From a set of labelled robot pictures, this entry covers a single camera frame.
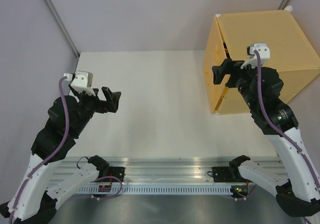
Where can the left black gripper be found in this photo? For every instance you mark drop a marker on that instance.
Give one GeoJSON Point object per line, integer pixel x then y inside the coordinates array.
{"type": "Point", "coordinates": [113, 98]}

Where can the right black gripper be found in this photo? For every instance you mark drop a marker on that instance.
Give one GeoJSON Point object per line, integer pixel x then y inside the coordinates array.
{"type": "Point", "coordinates": [230, 67]}

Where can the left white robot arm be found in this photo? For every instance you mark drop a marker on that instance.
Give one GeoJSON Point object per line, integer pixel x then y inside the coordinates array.
{"type": "Point", "coordinates": [34, 202]}

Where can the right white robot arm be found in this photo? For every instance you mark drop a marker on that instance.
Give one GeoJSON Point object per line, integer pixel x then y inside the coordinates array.
{"type": "Point", "coordinates": [298, 195]}

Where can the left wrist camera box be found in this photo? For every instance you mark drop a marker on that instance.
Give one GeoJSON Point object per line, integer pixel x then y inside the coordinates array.
{"type": "Point", "coordinates": [80, 82]}

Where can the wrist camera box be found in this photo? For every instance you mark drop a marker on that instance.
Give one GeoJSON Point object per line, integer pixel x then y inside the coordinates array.
{"type": "Point", "coordinates": [258, 53]}
{"type": "Point", "coordinates": [80, 82]}

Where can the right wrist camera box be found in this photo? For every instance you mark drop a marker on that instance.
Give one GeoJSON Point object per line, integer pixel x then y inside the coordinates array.
{"type": "Point", "coordinates": [258, 53]}

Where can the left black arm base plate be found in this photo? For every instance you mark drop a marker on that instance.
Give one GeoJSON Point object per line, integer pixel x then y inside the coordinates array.
{"type": "Point", "coordinates": [118, 172]}

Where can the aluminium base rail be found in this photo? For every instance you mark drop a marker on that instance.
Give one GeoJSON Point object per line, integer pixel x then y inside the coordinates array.
{"type": "Point", "coordinates": [160, 171]}

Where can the white slotted cable duct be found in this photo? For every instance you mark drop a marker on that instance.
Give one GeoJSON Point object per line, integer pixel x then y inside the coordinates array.
{"type": "Point", "coordinates": [157, 190]}

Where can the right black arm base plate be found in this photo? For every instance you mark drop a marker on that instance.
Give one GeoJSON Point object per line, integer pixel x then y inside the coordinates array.
{"type": "Point", "coordinates": [222, 175]}

